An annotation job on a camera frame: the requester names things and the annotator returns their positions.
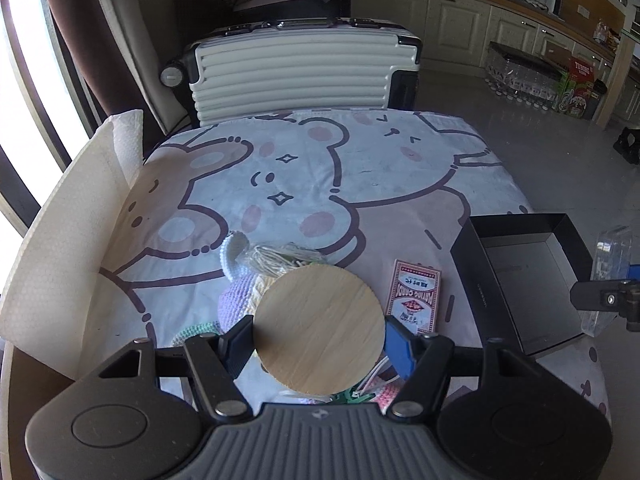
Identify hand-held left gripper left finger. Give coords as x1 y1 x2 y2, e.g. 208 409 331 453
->
96 315 256 421

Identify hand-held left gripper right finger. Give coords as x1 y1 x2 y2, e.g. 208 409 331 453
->
383 316 544 419

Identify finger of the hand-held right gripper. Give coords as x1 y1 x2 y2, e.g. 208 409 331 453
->
570 278 640 333

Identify pastel crochet bunny toy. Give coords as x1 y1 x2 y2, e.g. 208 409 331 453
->
170 232 407 406

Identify clear plastic box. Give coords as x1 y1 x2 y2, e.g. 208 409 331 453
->
582 227 640 337

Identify red playing card box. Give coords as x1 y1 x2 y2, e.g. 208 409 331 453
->
385 258 444 335

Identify green clip with white loop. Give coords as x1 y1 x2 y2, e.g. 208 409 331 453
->
345 357 396 405

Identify black cardboard box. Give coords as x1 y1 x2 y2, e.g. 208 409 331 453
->
449 213 599 360

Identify round wooden coaster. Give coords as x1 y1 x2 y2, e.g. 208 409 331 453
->
252 266 388 394

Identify clear bag of cream cords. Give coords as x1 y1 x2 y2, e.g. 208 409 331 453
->
247 242 329 279

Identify bear printed blanket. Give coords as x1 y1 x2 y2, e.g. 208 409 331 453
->
97 108 611 411

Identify white paper towel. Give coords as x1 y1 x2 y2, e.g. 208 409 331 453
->
0 109 146 382

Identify green red drink carton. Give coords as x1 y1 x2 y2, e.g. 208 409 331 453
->
554 57 599 119

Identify wooden bar counter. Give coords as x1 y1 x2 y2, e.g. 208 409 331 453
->
595 0 640 129

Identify pack of water bottles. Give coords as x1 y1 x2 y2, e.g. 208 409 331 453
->
482 42 564 111

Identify cream ribbed suitcase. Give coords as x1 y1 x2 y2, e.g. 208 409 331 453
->
159 17 424 126

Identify cream kitchen cabinets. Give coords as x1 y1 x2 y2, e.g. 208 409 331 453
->
350 0 640 122

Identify brown curtain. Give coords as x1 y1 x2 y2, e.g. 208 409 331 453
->
39 0 152 122

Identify dark window frame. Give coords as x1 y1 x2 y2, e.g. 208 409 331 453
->
0 0 76 241

